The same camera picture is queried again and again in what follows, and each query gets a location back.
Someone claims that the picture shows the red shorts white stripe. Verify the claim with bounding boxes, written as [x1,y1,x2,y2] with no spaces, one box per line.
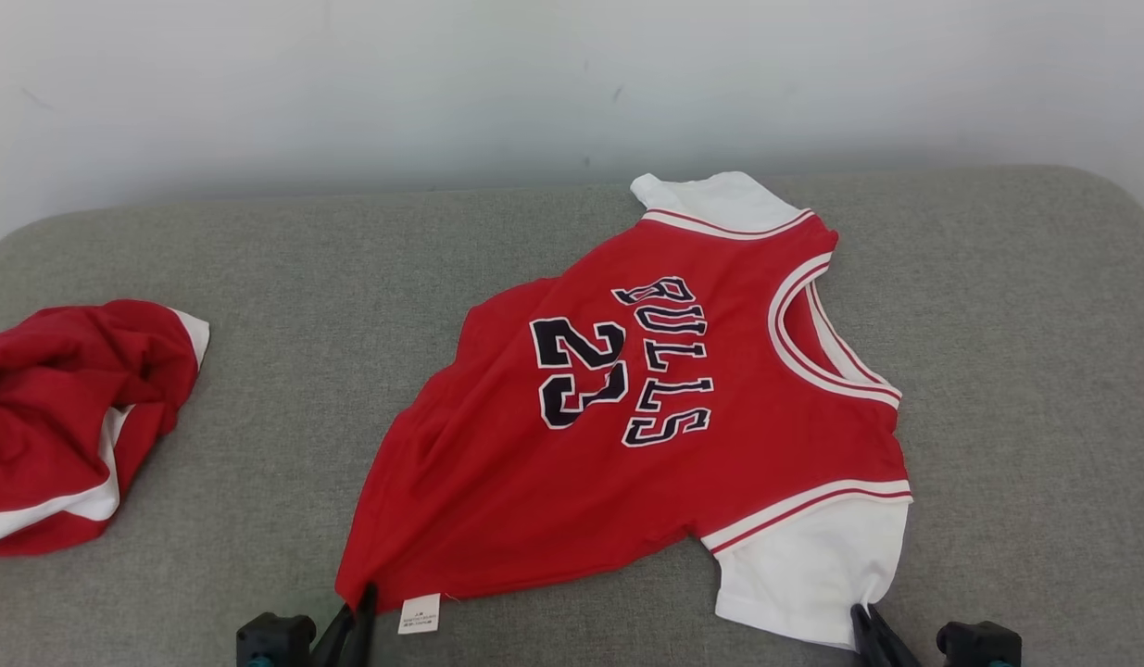
[0,298,211,559]

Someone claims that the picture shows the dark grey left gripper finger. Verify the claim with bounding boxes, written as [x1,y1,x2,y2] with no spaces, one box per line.
[347,585,378,667]
[312,604,358,667]

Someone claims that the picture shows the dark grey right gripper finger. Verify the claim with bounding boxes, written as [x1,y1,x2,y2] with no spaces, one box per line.
[870,607,920,667]
[849,604,892,667]

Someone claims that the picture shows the red Bulls jersey white sleeves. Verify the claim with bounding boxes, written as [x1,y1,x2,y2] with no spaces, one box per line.
[335,171,913,649]

